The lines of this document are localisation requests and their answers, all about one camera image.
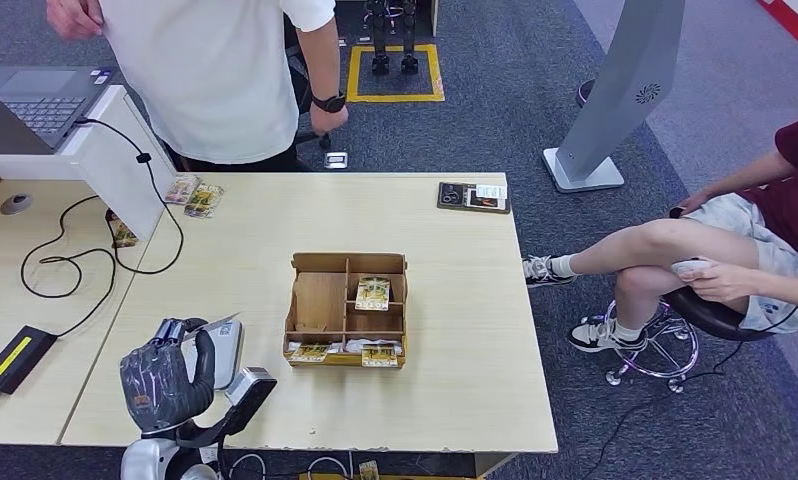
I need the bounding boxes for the standing person's right hand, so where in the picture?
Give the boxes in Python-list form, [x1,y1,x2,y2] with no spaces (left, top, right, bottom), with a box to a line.
[45,0,105,41]

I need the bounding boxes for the seated person's left hand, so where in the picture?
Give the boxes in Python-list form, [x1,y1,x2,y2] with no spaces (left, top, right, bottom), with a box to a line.
[680,259,758,306]

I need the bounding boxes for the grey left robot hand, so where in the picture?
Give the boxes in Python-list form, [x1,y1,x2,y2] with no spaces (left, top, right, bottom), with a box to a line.
[119,317,218,435]

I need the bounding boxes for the standing person's left hand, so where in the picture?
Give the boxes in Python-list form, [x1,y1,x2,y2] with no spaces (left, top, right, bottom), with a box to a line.
[309,104,349,137]

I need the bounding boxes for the seated person's right hand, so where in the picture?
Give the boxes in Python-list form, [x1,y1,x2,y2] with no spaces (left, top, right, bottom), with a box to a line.
[677,192,712,217]

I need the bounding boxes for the white handheld device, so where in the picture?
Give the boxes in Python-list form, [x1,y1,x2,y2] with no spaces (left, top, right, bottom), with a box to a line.
[670,258,713,277]

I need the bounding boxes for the gold patterned room key card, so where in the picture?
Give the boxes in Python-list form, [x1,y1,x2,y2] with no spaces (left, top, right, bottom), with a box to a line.
[361,344,399,369]
[287,344,331,364]
[355,276,392,313]

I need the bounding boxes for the seated person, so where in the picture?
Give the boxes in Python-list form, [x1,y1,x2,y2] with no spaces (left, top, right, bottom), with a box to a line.
[523,107,798,354]

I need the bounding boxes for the standing person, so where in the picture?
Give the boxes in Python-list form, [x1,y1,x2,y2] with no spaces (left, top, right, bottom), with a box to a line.
[45,0,349,174]

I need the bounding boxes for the black wrist watch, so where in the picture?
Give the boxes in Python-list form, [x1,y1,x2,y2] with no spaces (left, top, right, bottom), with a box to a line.
[310,92,347,114]

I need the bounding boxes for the black stool chrome base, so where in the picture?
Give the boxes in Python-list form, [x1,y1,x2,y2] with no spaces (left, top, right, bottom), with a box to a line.
[604,284,778,394]

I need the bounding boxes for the black office chair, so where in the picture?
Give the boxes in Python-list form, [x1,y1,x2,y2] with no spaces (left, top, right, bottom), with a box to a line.
[282,13,332,152]

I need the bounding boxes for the yellow floor tape square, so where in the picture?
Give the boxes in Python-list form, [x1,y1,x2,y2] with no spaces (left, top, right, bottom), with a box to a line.
[346,44,446,104]

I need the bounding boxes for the dark grey laptop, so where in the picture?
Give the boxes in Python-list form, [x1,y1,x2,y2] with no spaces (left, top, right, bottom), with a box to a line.
[0,66,119,156]

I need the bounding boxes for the black robot legs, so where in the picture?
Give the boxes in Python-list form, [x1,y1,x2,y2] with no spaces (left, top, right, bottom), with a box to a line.
[364,0,420,75]

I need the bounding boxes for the grey kiosk stand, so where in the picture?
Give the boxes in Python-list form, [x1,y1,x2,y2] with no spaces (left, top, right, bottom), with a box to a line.
[542,0,686,194]

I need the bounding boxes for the white desk riser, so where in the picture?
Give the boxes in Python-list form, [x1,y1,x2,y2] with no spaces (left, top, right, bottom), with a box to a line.
[0,84,177,241]

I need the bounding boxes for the black display tray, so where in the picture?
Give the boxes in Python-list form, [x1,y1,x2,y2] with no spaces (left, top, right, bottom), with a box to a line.
[437,182,512,215]

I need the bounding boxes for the black power adapter yellow label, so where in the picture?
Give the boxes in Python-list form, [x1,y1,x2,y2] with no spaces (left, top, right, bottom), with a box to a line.
[0,325,59,396]

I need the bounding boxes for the wooden organizer box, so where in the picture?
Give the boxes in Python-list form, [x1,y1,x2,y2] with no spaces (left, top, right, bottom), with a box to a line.
[282,251,409,370]

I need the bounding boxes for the white plastic packet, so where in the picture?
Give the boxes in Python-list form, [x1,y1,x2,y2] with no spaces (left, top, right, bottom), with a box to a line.
[343,339,404,356]

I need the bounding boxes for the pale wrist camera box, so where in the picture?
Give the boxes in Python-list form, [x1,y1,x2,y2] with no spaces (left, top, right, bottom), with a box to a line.
[225,367,278,408]

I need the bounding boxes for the black floor cable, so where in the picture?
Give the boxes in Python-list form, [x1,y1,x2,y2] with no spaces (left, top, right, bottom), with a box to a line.
[581,264,798,480]

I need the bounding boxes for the black laptop power cable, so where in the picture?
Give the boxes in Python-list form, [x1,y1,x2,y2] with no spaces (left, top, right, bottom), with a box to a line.
[19,117,186,339]

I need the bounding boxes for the white cable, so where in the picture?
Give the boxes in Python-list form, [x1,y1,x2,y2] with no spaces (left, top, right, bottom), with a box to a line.
[306,455,354,480]

